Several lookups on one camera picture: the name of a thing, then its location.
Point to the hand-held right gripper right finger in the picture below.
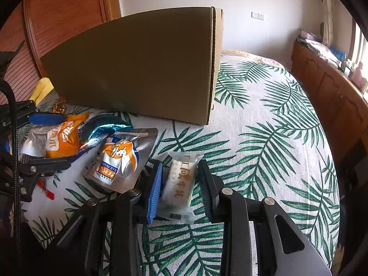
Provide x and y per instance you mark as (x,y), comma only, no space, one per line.
(204,187)

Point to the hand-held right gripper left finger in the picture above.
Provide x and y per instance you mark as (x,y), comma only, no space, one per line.
(154,192)

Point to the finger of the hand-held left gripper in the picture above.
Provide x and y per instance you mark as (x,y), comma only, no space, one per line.
(46,119)
(49,165)

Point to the white nougat snack packet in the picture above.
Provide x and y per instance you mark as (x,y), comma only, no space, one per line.
(178,184)

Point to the silver blue-print snack packet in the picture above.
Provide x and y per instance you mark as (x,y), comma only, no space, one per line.
(33,141)

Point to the silver orange snack packet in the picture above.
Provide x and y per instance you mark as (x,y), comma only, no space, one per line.
(120,161)

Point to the teal foil snack packet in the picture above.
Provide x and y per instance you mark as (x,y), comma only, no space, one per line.
(100,128)

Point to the brown cardboard box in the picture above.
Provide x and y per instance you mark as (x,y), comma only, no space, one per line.
(138,69)

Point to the gold candy wrapper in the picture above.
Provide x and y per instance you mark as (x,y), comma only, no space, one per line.
(59,107)

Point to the red wrapper piece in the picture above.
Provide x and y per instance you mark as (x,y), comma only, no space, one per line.
(49,192)

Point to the yellow plastic object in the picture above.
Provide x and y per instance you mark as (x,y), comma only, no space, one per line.
(40,90)

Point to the green leaf print bedsheet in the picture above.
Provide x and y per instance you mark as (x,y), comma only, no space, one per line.
(258,149)

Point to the wooden wardrobe door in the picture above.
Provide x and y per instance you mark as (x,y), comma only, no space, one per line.
(66,11)

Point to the floral pillow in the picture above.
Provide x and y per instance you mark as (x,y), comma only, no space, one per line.
(258,59)

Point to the wooden cabinet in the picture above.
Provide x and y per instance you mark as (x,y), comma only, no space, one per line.
(325,86)

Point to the pile of books and papers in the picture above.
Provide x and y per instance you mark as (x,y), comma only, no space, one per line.
(314,46)

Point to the blue box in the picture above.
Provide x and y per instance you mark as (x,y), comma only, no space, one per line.
(337,54)

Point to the cluster of small desk items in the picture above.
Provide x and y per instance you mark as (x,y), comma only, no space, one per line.
(355,72)

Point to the bright window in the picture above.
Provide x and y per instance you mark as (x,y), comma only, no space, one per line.
(359,43)

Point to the beige curtain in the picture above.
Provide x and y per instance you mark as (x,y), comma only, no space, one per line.
(326,3)

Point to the white wall switch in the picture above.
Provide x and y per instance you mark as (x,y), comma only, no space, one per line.
(257,15)

